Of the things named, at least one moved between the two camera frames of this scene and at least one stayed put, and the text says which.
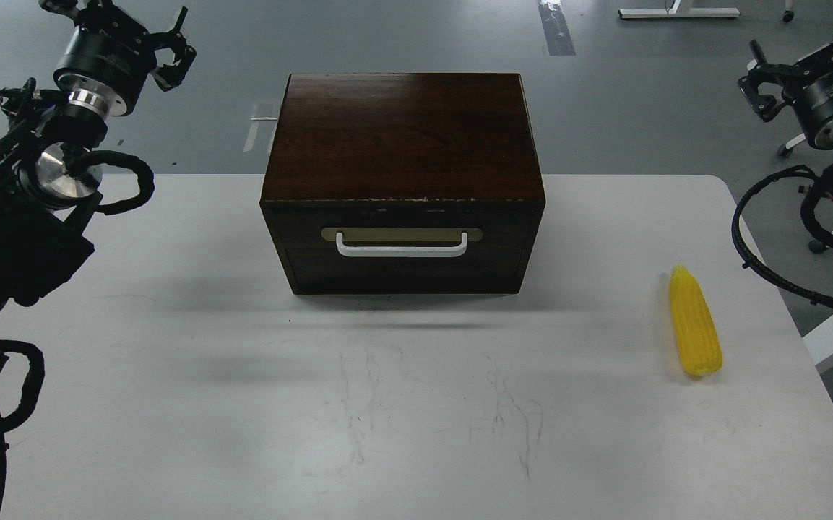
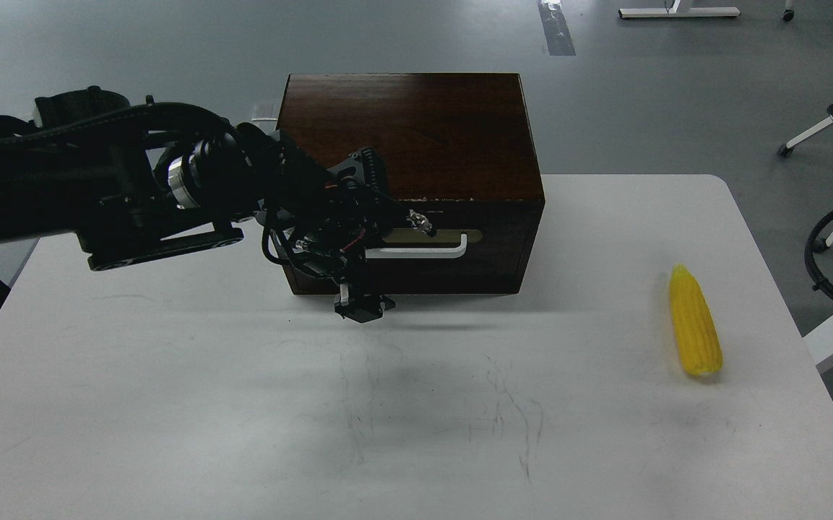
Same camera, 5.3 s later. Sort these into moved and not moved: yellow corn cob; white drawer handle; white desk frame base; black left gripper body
Moved: black left gripper body
Not moved: white drawer handle; white desk frame base; yellow corn cob
